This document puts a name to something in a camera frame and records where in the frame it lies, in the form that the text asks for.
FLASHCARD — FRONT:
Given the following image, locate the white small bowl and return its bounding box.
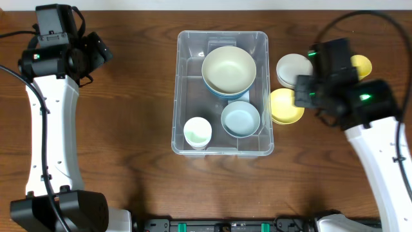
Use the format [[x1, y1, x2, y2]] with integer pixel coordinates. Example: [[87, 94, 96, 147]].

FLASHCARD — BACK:
[[276, 53, 313, 89]]

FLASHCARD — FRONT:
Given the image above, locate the yellow small bowl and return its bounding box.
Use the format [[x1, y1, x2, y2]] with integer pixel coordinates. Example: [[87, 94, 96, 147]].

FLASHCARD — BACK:
[[270, 88, 304, 125]]

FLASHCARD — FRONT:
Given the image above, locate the yellow cup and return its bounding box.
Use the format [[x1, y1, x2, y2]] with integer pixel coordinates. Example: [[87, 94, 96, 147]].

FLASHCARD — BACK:
[[351, 55, 372, 81]]

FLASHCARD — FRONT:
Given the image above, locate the grey small bowl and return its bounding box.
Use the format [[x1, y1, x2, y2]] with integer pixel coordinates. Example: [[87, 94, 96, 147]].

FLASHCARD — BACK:
[[221, 101, 261, 139]]

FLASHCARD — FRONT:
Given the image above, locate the cream beige bowl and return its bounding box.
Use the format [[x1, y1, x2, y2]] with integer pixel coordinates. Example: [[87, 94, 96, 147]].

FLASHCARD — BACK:
[[201, 46, 257, 95]]

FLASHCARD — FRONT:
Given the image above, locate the cream white cup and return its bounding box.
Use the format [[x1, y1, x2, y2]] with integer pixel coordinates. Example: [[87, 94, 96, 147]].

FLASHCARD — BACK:
[[183, 117, 212, 143]]

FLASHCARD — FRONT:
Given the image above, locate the light blue cup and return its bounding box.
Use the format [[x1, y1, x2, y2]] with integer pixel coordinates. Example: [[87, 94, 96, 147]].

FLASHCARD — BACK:
[[189, 142, 208, 150]]

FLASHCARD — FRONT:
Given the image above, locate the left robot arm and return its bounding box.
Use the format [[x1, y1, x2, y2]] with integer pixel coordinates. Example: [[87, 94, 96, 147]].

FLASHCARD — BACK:
[[10, 4, 133, 231]]

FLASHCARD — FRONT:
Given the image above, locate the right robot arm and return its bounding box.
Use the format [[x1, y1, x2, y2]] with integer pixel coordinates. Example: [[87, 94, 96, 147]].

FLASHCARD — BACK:
[[294, 39, 411, 231]]

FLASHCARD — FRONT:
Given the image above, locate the clear plastic storage container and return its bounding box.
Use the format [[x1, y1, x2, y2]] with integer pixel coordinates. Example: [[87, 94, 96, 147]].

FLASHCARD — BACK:
[[171, 30, 274, 158]]

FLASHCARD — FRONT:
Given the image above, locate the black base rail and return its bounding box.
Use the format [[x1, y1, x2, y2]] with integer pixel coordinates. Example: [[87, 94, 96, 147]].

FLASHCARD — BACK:
[[143, 214, 382, 232]]

